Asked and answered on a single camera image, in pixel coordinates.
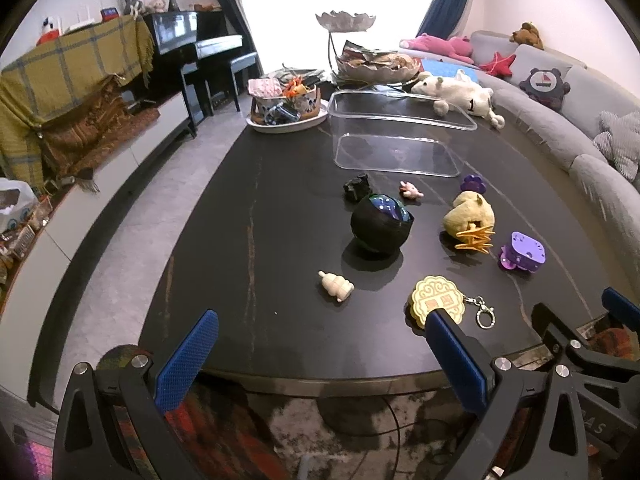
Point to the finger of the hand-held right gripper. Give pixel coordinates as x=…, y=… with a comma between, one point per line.
x=620, y=306
x=555, y=327

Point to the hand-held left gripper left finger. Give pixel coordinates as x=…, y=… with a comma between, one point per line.
x=187, y=357

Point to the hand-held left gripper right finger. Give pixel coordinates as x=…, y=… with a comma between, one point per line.
x=457, y=360

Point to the orange spiky toy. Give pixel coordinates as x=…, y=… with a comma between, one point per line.
x=474, y=241

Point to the cream spiral toy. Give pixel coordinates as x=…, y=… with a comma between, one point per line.
x=336, y=286

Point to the yellow plush toy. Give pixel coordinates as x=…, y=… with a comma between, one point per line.
x=470, y=212

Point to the ball with black knit cover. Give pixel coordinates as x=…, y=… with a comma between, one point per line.
x=377, y=227

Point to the purple flower toy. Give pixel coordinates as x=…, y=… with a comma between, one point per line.
x=472, y=185

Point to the pink rabbit figure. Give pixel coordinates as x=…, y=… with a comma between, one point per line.
x=410, y=190

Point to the small black toy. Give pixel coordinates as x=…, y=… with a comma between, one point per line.
x=356, y=187

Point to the clear plastic container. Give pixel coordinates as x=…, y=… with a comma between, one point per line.
x=400, y=150

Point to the black marble desktop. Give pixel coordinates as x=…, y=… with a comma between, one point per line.
x=280, y=210

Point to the patterned rug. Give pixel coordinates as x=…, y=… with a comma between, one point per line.
x=225, y=435

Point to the striped star cushion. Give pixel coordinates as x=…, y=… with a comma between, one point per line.
x=620, y=145

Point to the white low cabinet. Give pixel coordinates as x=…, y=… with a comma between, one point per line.
x=90, y=205

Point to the grey sofa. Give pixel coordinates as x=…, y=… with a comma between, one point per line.
x=550, y=135

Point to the white plastic bag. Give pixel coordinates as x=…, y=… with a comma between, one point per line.
x=17, y=205

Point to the navy ship wheel cushion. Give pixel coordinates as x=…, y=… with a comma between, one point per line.
x=542, y=87

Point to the white plate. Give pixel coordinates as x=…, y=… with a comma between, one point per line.
x=280, y=127

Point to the brown patterned cloth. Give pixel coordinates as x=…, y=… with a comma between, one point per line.
x=100, y=125

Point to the white plush sheep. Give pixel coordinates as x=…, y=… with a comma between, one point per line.
x=465, y=92

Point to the blue toy watch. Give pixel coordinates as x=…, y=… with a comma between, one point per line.
x=280, y=112

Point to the red star plush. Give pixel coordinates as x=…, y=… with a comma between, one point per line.
x=497, y=64

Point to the pink patterned pouch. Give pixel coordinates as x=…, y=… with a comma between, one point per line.
x=265, y=87

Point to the brown teddy bear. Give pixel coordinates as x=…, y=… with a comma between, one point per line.
x=527, y=35

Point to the black piano bench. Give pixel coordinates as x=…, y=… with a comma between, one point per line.
x=220, y=67

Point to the grey plastic bag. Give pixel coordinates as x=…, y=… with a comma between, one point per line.
x=295, y=72

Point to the pink plush toy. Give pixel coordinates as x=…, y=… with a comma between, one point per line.
x=440, y=45

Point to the pile of snack packets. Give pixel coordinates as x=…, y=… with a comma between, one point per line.
x=380, y=57

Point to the yellow plaid blanket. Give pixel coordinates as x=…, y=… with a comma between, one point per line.
x=65, y=70

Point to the black piano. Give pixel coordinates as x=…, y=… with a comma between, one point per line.
x=175, y=35

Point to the white router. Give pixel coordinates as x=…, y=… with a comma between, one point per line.
x=82, y=22

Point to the red desk clock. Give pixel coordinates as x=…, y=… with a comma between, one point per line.
x=110, y=14

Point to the white and red dog toy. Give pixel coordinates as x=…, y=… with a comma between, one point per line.
x=48, y=32

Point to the small dark vase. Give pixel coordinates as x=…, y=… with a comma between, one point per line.
x=173, y=4

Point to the small beige teddy bear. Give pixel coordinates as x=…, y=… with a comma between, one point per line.
x=156, y=5

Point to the grey rabbit plush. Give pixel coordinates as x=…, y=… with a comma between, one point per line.
x=132, y=5

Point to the silver lotus fruit stand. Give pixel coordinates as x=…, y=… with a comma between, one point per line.
x=345, y=20

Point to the orange plastic frame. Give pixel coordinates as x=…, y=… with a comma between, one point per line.
x=294, y=87

